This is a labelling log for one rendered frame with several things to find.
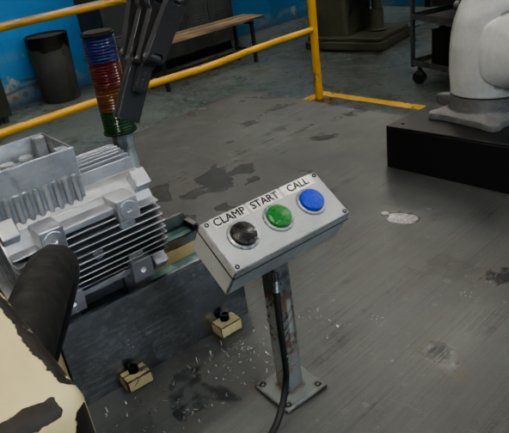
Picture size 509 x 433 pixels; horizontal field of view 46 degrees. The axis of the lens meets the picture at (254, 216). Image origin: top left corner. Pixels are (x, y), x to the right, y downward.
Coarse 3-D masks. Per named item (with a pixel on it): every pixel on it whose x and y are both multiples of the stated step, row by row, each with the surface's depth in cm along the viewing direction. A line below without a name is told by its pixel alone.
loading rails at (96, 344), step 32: (192, 224) 99; (192, 256) 92; (160, 288) 85; (192, 288) 88; (96, 320) 80; (128, 320) 83; (160, 320) 87; (192, 320) 90; (224, 320) 93; (64, 352) 78; (96, 352) 81; (128, 352) 85; (160, 352) 88; (96, 384) 83; (128, 384) 83
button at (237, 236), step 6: (240, 222) 65; (246, 222) 65; (234, 228) 64; (240, 228) 65; (246, 228) 65; (252, 228) 65; (234, 234) 64; (240, 234) 64; (246, 234) 64; (252, 234) 65; (234, 240) 64; (240, 240) 64; (246, 240) 64; (252, 240) 64
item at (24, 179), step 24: (24, 144) 80; (48, 144) 80; (0, 168) 74; (24, 168) 71; (48, 168) 73; (72, 168) 75; (0, 192) 70; (24, 192) 72; (48, 192) 73; (72, 192) 76; (0, 216) 71; (24, 216) 72
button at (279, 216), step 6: (276, 204) 68; (270, 210) 67; (276, 210) 67; (282, 210) 67; (288, 210) 68; (270, 216) 67; (276, 216) 67; (282, 216) 67; (288, 216) 67; (270, 222) 66; (276, 222) 66; (282, 222) 66; (288, 222) 67
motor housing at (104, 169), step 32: (96, 160) 80; (128, 160) 81; (96, 192) 78; (64, 224) 74; (96, 224) 75; (160, 224) 81; (0, 256) 84; (96, 256) 75; (0, 288) 84; (96, 288) 78
